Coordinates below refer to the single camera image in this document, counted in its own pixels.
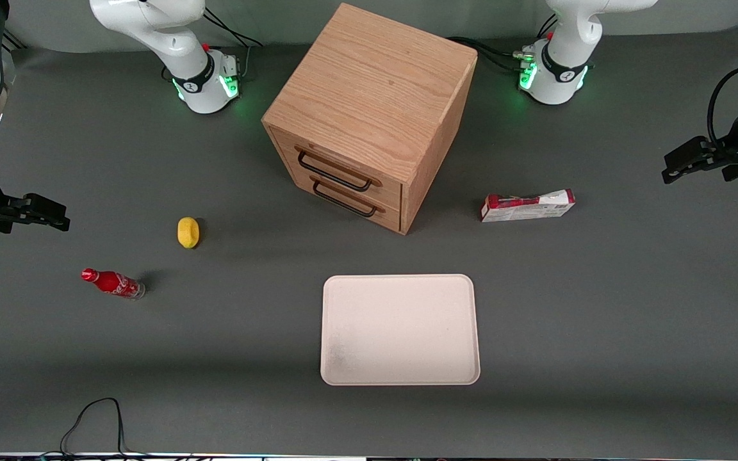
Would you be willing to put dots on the red cookie box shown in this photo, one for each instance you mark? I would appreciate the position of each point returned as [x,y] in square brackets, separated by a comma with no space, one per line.
[526,208]

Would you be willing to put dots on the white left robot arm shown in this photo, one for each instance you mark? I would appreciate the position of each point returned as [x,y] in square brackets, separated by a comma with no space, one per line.
[561,64]

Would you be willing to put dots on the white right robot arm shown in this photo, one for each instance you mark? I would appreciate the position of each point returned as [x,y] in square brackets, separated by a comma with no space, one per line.
[151,19]

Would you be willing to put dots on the beige rectangular tray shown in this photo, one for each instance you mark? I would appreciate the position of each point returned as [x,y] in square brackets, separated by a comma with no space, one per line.
[401,330]

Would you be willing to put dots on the red cola bottle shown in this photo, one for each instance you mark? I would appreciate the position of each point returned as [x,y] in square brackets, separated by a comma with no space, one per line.
[113,282]

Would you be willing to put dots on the yellow lemon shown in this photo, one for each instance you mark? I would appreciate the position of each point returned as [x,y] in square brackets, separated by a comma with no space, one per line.
[188,232]

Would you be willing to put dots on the wooden cabinet drawer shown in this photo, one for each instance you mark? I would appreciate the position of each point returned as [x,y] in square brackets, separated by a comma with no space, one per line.
[391,214]
[388,189]

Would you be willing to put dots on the wooden two-drawer cabinet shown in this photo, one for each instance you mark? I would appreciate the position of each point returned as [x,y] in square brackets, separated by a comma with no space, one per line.
[375,83]

